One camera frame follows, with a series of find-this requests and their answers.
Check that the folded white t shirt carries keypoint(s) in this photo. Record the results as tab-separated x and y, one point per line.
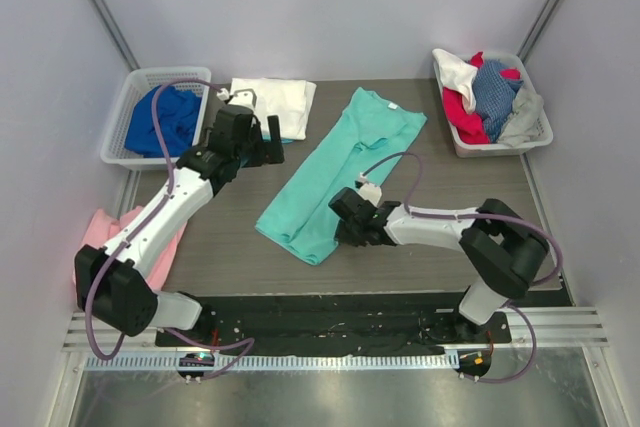
290	100

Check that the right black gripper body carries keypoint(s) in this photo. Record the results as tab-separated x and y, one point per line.
347	233

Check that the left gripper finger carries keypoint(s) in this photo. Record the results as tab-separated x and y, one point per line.
269	153
274	135

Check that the aluminium frame rail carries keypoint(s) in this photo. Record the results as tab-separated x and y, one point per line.
553	327

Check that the teal t shirt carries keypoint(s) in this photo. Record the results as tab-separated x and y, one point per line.
369	129

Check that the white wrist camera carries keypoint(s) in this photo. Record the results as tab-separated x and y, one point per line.
368	190
243	97

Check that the red shirt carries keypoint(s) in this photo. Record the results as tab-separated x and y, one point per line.
468	126

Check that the white crumpled shirt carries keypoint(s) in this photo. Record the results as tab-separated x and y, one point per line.
457	75

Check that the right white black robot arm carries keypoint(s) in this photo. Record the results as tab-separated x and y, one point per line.
505	250

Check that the pink t shirt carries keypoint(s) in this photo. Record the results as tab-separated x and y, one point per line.
103	227

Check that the grey shirt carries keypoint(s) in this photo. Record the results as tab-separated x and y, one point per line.
520	126

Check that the slotted cable duct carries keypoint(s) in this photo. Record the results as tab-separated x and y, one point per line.
195	361

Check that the blue checkered shirt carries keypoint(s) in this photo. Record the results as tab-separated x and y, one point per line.
495	88

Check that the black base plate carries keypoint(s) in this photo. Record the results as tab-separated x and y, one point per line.
381	324

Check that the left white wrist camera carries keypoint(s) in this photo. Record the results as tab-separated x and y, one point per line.
243	97

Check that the right corner metal post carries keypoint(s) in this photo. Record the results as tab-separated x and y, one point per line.
552	2

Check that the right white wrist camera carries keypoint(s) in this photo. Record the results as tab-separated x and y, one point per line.
368	190

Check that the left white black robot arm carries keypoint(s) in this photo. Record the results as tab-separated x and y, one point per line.
111	280

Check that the left white plastic basket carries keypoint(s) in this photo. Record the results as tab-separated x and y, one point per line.
136	85

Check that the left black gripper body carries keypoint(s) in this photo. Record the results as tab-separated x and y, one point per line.
265	145

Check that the corner metal post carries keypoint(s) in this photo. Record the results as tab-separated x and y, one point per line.
115	33
552	2

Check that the left corner metal post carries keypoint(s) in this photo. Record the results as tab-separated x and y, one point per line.
115	33

